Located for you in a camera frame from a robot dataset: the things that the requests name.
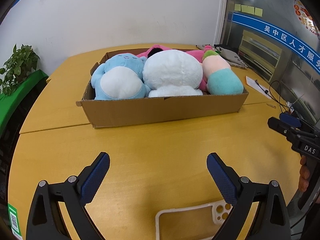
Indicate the pink plush toy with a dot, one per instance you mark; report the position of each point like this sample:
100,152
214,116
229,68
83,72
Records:
195,54

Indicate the brown cardboard box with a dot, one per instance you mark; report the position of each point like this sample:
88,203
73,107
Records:
162,110

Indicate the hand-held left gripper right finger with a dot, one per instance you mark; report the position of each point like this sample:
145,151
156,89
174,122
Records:
221,177

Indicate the yellow sticky note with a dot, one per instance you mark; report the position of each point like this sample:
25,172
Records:
258,11
237,7
247,9

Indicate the clear phone case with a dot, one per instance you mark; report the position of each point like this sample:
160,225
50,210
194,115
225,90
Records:
222,210

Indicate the blue window banner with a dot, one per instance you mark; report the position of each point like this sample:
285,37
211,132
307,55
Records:
250,21

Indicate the light blue plush toy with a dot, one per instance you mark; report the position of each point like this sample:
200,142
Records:
117,65

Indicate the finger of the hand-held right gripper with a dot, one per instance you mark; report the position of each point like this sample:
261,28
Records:
280,126
290,120

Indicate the wooden shelf behind glass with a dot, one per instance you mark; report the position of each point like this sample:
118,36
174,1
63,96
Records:
262,55

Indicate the peach and teal plush toy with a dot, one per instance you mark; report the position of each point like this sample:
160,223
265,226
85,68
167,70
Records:
220,80

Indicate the green square sticker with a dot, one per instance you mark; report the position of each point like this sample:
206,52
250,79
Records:
14,220

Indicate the red round window sticker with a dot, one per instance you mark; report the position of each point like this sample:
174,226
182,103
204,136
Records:
303,15

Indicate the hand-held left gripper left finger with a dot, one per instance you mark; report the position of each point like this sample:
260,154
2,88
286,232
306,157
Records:
96,177

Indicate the grey plush toy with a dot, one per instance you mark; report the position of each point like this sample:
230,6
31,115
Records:
232,57

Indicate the white paper sheet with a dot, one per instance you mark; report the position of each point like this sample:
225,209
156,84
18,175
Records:
251,81

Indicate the person's right hand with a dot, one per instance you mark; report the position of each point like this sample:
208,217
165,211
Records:
303,172

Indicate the green potted plant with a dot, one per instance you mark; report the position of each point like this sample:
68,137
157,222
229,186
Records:
20,62

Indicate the white plush toy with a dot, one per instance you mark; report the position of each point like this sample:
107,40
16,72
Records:
172,72

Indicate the green bench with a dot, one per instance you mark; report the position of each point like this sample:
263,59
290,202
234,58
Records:
17,97

